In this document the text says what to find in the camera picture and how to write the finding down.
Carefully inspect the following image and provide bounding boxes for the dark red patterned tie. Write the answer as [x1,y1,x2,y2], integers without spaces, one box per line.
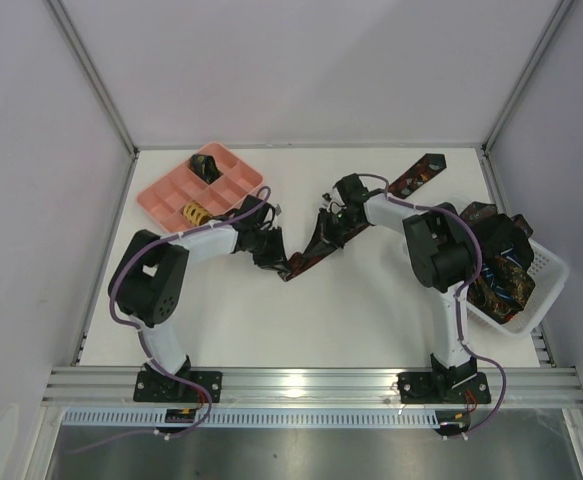
[281,153,447,281]

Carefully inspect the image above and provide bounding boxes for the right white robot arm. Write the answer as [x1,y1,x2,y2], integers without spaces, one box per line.
[317,174,491,405]

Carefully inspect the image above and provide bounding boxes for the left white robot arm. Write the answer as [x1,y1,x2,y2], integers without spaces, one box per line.
[107,195,286,403]

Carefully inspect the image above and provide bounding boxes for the pile of dark ties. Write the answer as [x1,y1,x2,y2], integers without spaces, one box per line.
[460,202,536,325]

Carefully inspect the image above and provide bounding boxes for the rolled yellow patterned tie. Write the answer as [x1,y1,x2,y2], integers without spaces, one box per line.
[181,200,214,227]

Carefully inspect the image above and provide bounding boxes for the rolled black yellow tie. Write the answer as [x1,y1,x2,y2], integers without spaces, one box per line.
[189,154,222,184]

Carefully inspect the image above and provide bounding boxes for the pink compartment organizer tray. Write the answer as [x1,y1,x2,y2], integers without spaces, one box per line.
[136,142,264,233]

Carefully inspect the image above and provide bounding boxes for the white plastic basket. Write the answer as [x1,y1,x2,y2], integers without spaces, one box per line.
[463,233,569,338]

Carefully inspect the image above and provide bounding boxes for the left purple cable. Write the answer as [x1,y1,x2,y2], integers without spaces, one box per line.
[65,185,272,454]

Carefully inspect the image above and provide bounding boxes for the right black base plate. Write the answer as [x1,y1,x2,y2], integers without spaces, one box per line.
[397,371,492,405]

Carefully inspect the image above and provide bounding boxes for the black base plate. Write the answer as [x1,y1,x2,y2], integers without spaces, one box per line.
[133,370,223,403]
[397,371,492,405]

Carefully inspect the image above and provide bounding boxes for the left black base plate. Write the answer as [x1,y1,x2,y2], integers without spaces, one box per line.
[133,370,223,403]

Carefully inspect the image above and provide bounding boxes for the aluminium front rail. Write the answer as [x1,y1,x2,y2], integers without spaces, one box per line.
[42,366,583,409]

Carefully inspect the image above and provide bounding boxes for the white slotted cable duct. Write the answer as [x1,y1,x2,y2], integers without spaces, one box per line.
[63,407,440,429]

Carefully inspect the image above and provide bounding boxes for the left aluminium frame post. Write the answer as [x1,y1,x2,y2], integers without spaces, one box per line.
[42,0,138,160]

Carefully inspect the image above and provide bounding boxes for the aluminium frame post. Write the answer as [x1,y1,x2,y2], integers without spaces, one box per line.
[42,0,138,160]
[481,0,578,156]

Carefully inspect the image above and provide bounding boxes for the right aluminium frame post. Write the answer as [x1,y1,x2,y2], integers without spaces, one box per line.
[481,0,578,156]

